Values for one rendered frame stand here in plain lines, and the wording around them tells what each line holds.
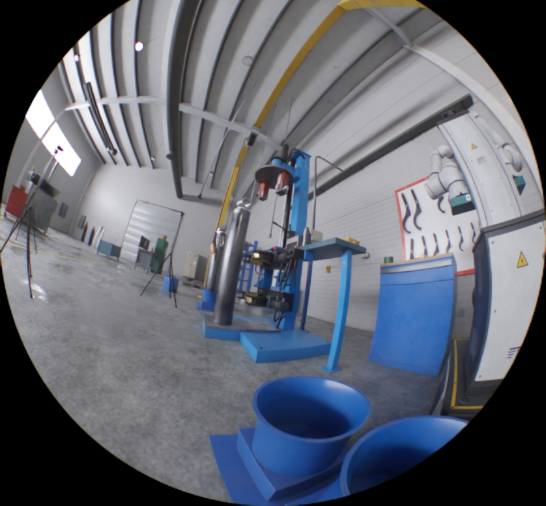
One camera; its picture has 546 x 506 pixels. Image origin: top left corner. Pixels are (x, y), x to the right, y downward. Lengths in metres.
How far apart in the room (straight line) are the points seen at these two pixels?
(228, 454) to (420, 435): 0.57
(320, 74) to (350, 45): 1.57
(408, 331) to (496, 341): 1.04
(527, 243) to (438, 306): 0.97
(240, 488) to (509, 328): 0.85
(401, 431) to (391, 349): 1.25
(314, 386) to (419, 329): 1.11
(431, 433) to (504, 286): 0.42
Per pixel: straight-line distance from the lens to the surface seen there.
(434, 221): 2.83
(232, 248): 1.84
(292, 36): 6.62
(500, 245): 0.68
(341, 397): 0.60
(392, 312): 1.63
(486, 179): 1.26
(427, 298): 1.52
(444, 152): 1.98
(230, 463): 0.74
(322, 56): 6.59
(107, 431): 0.83
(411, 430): 0.51
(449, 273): 1.49
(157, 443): 0.80
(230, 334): 1.86
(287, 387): 0.59
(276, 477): 0.58
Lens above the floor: 0.67
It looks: 18 degrees up
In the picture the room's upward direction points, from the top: 9 degrees clockwise
